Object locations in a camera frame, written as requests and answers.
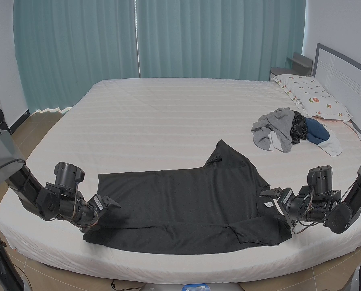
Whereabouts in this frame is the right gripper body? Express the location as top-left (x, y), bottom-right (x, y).
top-left (277, 188), bottom-right (304, 224)

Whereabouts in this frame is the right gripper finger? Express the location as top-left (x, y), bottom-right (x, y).
top-left (260, 188), bottom-right (286, 199)

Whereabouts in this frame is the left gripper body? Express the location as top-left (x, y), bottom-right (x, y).
top-left (83, 194), bottom-right (108, 224)

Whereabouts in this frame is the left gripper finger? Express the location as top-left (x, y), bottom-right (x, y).
top-left (103, 195), bottom-right (122, 210)

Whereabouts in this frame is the black T-shirt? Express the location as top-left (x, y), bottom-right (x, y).
top-left (83, 139), bottom-right (293, 254)

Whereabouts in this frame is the pile of clothes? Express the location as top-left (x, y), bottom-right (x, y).
top-left (251, 108), bottom-right (342, 156)

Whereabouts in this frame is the bed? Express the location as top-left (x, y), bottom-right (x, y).
top-left (0, 43), bottom-right (361, 284)

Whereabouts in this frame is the white printed pillow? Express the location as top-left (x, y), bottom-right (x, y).
top-left (271, 74), bottom-right (352, 122)

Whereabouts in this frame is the grey bedside table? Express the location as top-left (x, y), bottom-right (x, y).
top-left (270, 52), bottom-right (314, 77)

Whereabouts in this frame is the blue-green curtain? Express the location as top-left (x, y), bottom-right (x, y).
top-left (14, 0), bottom-right (139, 112)
top-left (136, 0), bottom-right (307, 81)

